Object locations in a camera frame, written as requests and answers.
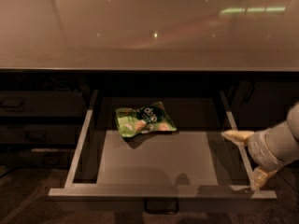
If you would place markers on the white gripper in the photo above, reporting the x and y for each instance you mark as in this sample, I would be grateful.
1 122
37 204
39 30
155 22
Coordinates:
258 149

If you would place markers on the grey drawer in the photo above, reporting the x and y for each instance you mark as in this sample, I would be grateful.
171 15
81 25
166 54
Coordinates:
41 104
38 157
192 169
39 134

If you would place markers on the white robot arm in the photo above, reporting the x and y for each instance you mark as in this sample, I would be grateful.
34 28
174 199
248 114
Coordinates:
291 124

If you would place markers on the grey cabinet side panel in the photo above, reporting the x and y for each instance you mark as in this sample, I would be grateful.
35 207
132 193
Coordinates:
259 102

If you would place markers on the green snack bag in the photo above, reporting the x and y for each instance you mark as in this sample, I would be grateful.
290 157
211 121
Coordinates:
147 119

